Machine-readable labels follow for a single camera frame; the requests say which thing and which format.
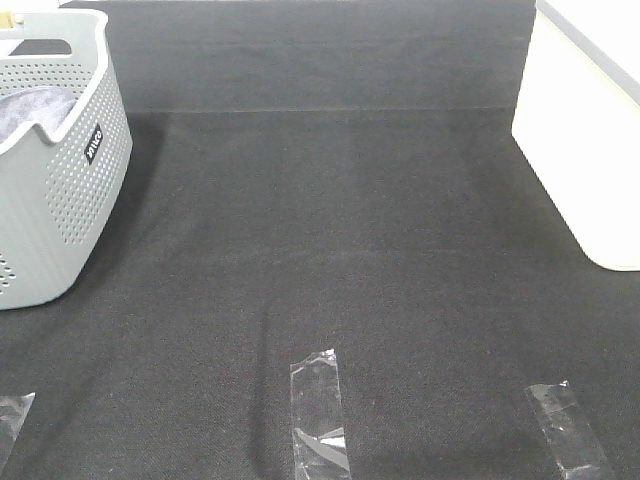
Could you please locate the clear tape strip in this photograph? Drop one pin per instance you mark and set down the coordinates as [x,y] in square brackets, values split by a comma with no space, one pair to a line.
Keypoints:
[576,449]
[14,410]
[317,420]

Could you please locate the black fabric table mat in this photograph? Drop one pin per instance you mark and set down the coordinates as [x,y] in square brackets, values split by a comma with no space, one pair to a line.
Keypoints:
[311,175]

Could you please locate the grey perforated laundry basket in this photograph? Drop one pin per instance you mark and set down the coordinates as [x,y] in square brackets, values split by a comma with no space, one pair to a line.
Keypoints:
[58,186]

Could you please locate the left clear tape strip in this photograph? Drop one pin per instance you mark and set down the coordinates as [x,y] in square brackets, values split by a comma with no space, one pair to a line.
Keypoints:
[14,410]

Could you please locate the right clear tape strip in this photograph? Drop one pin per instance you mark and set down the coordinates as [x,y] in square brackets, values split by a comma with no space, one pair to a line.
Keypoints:
[576,449]

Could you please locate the white plastic storage bin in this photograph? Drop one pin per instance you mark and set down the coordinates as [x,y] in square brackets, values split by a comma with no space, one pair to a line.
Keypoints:
[576,122]

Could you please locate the middle clear tape strip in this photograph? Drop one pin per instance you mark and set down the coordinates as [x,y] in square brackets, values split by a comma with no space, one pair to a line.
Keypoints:
[317,420]

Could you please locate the grey microfibre towel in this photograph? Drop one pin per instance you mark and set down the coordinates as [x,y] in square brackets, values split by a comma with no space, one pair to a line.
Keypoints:
[47,106]

